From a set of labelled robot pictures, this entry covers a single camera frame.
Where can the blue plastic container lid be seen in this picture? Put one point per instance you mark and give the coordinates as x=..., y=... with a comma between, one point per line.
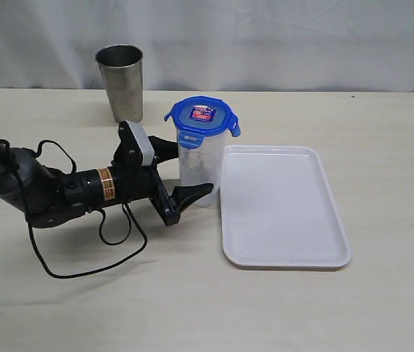
x=200, y=117

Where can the stainless steel tumbler cup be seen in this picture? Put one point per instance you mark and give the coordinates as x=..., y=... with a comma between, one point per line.
x=121, y=70

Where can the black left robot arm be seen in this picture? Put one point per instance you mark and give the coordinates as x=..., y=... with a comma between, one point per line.
x=49, y=197

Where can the white rectangular plastic tray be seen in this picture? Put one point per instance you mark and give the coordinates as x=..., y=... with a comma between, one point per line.
x=278, y=210

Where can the clear plastic tall container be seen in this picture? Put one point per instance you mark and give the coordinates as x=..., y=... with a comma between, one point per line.
x=200, y=161

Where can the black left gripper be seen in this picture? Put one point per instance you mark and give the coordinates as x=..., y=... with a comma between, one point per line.
x=144, y=182

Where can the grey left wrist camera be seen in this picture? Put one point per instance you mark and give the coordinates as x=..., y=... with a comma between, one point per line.
x=139, y=148

